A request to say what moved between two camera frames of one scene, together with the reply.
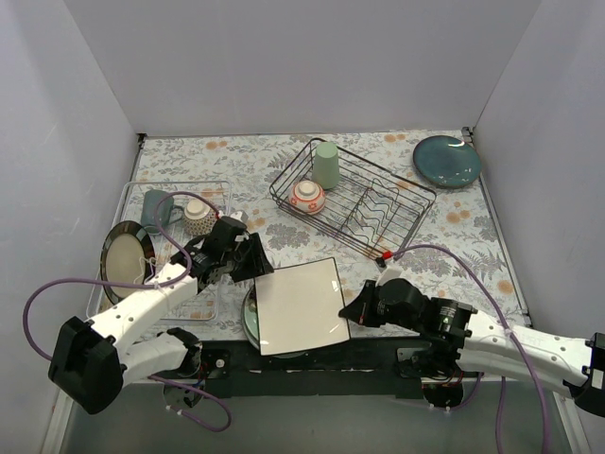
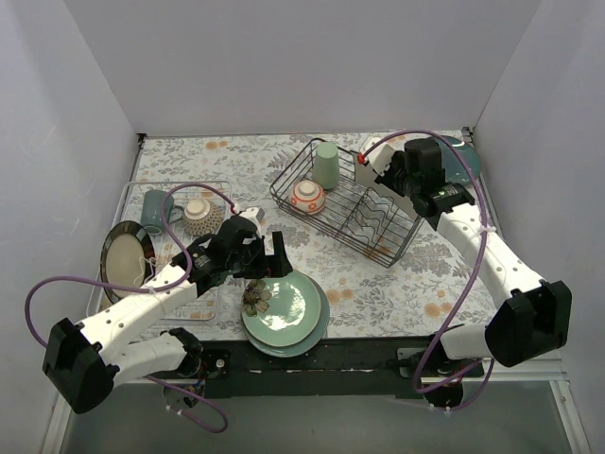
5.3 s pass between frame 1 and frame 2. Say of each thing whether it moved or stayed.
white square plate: moved
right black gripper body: moved
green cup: stayed
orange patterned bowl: stayed
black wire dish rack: stayed
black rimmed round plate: stayed
